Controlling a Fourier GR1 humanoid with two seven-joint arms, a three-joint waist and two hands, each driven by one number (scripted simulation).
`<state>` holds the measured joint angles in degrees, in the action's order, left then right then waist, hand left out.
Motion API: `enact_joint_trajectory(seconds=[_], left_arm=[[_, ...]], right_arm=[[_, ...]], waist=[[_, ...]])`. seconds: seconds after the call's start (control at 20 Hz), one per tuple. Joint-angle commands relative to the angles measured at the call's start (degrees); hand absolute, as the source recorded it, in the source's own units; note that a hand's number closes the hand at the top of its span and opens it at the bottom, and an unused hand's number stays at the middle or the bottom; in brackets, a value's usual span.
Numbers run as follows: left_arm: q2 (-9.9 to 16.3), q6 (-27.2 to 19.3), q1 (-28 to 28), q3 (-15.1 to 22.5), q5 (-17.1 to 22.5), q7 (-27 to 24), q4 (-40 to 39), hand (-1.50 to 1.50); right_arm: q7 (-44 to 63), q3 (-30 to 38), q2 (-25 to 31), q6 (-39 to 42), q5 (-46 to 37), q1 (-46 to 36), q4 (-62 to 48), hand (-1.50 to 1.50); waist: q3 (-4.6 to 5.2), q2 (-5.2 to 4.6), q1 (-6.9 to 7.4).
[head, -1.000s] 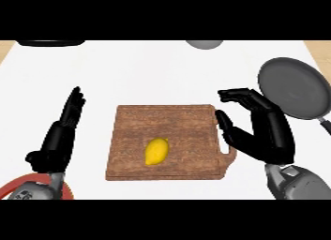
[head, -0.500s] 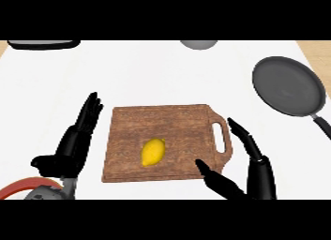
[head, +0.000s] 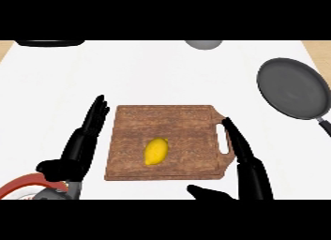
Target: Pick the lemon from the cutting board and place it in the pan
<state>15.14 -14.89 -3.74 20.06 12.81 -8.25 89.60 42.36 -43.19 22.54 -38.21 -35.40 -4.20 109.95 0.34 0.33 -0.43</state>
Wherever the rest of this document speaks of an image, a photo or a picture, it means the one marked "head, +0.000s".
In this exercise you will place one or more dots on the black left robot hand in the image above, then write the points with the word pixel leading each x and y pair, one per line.
pixel 82 142

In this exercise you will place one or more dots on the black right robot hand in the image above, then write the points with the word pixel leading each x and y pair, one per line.
pixel 249 162

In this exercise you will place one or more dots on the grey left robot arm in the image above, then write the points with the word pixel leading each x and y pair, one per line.
pixel 61 192

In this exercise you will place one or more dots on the yellow lemon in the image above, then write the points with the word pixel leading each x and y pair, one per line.
pixel 156 151

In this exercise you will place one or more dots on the brown wooden cutting board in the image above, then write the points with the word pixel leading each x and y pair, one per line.
pixel 166 142

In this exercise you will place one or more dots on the dark grey frying pan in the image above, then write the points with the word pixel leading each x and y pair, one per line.
pixel 294 89

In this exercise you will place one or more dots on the red rimmed white plate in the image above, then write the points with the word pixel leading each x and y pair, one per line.
pixel 23 187

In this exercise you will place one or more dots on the black flat object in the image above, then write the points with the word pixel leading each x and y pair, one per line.
pixel 49 42

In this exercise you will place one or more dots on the grey round object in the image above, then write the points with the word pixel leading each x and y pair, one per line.
pixel 203 44

